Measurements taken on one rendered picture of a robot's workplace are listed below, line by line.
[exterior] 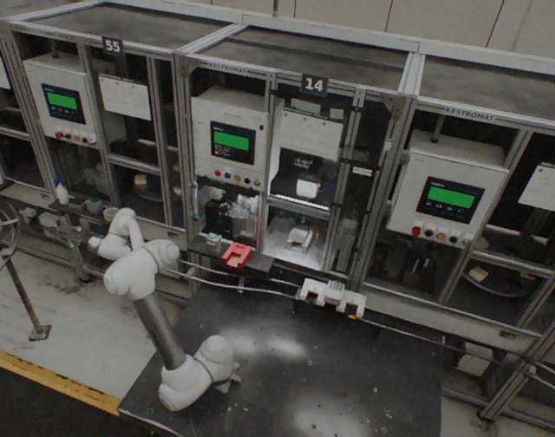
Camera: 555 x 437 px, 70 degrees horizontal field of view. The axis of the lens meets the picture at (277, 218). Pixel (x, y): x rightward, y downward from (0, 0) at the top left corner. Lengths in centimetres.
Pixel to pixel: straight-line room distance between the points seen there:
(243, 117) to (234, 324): 118
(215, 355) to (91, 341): 154
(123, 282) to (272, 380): 97
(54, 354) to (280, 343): 173
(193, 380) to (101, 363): 136
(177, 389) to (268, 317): 76
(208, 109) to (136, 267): 89
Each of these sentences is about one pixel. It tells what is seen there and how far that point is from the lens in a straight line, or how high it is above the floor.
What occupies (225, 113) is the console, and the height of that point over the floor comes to 179.
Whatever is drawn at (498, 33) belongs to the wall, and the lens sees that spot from 548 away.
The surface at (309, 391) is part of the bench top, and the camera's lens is 223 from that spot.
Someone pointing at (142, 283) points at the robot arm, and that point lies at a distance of 173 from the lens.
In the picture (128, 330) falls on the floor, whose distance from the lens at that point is 335.
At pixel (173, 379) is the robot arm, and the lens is 195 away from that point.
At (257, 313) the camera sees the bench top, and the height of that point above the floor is 68.
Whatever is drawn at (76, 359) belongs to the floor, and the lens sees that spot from 331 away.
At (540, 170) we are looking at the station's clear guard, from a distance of 204.
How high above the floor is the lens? 261
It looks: 37 degrees down
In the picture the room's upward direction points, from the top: 6 degrees clockwise
